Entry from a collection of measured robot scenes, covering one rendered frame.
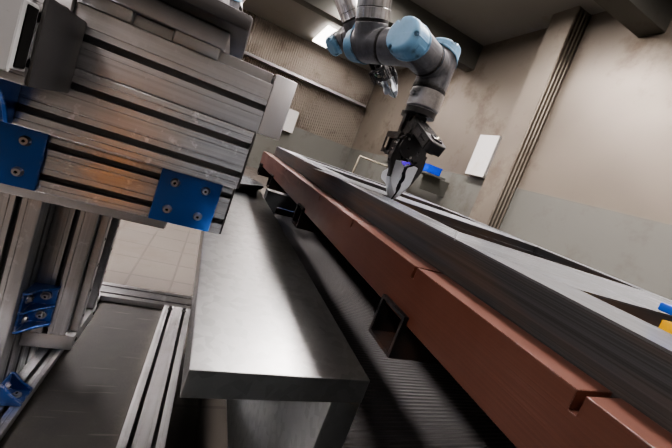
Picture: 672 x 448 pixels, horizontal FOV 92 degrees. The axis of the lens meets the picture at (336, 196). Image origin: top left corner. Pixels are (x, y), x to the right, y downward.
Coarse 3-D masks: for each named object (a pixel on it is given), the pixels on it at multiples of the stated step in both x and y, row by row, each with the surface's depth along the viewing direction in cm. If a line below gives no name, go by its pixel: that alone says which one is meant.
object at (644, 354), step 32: (288, 160) 122; (352, 192) 66; (384, 224) 52; (416, 224) 45; (448, 224) 82; (448, 256) 38; (480, 256) 34; (544, 256) 93; (480, 288) 33; (512, 288) 30; (544, 288) 28; (512, 320) 29; (544, 320) 27; (576, 320) 25; (608, 320) 23; (576, 352) 24; (608, 352) 23; (640, 352) 21; (608, 384) 22; (640, 384) 21
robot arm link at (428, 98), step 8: (416, 88) 72; (424, 88) 70; (416, 96) 71; (424, 96) 70; (432, 96) 70; (440, 96) 71; (408, 104) 74; (416, 104) 71; (424, 104) 70; (432, 104) 70; (440, 104) 72
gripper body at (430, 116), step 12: (408, 108) 72; (420, 108) 71; (408, 120) 75; (432, 120) 73; (396, 132) 74; (408, 132) 73; (384, 144) 78; (408, 144) 71; (408, 156) 72; (420, 156) 73
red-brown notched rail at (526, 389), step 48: (288, 192) 93; (336, 240) 56; (384, 240) 45; (384, 288) 40; (432, 288) 33; (432, 336) 31; (480, 336) 27; (528, 336) 27; (480, 384) 26; (528, 384) 23; (576, 384) 21; (528, 432) 22; (576, 432) 20; (624, 432) 18
